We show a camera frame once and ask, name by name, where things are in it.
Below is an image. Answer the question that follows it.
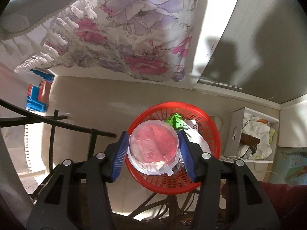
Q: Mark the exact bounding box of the red mesh trash basket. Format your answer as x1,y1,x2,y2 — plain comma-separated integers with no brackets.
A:
125,102,221,195

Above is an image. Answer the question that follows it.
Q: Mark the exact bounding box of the green drink carton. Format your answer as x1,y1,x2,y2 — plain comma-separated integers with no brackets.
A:
165,113,190,130

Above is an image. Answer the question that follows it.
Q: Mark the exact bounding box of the white cardboard storage box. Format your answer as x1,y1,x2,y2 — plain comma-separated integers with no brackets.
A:
223,108,279,163

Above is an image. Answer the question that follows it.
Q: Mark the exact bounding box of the floral plastic-wrapped mattress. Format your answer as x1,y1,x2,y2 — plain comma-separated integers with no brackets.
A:
15,0,198,82

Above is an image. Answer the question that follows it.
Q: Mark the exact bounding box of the light blue tablecloth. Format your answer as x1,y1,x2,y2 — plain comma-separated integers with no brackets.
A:
1,0,77,40

